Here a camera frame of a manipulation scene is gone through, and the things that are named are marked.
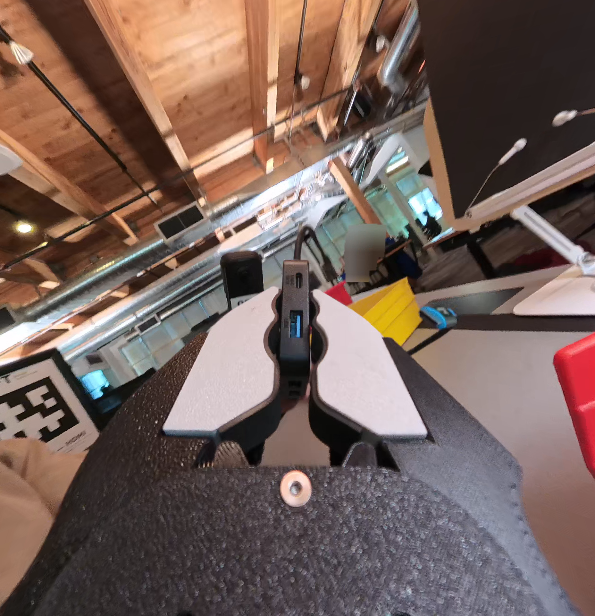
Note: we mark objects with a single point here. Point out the yellow plastic bin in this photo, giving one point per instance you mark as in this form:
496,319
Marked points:
389,313

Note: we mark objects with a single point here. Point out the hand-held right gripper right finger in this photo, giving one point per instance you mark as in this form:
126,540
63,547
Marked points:
365,380

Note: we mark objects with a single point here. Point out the dark grey usb hub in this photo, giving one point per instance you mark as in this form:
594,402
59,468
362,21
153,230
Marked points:
294,358

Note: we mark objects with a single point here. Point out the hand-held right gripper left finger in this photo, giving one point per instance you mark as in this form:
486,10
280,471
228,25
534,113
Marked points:
225,380

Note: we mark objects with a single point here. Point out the black plywood backdrop board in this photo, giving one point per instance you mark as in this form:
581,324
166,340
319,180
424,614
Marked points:
509,96

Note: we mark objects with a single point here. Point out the person's beige hoodie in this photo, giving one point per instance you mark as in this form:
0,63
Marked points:
18,505

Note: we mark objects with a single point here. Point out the wooden support post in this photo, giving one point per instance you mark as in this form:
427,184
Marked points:
353,192

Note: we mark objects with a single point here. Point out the white printed tag sign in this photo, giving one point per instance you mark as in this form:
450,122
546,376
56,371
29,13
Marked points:
33,414

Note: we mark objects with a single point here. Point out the round ceiling light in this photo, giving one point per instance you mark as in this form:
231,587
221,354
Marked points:
24,227

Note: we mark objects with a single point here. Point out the white stand base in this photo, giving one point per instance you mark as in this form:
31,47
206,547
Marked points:
557,298

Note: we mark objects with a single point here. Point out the white ceiling device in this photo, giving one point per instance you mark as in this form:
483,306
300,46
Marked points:
4,159

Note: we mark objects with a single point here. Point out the white ceiling air vent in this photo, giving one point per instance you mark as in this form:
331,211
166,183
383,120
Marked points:
179,221

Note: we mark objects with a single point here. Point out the small blue black device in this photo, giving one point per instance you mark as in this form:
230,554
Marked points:
439,317

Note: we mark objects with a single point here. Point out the silver ventilation duct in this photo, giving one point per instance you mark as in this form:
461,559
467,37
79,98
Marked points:
134,269

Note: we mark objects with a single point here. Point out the red plastic divider bin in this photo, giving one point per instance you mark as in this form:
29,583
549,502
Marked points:
583,409

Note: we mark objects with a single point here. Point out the track spotlight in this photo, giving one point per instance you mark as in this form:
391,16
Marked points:
21,54

